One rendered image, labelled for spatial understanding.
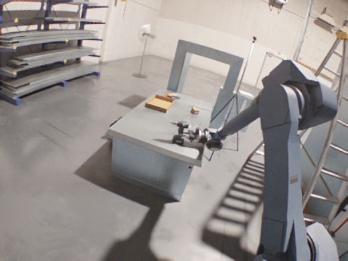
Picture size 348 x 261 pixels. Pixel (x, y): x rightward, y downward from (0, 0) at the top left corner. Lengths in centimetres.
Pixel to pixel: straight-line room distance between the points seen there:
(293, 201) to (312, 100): 54
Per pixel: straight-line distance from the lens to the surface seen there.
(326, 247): 139
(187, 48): 346
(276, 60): 1143
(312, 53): 1206
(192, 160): 178
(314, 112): 117
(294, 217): 103
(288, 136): 96
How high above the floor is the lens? 166
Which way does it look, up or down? 29 degrees down
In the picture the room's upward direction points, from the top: 15 degrees clockwise
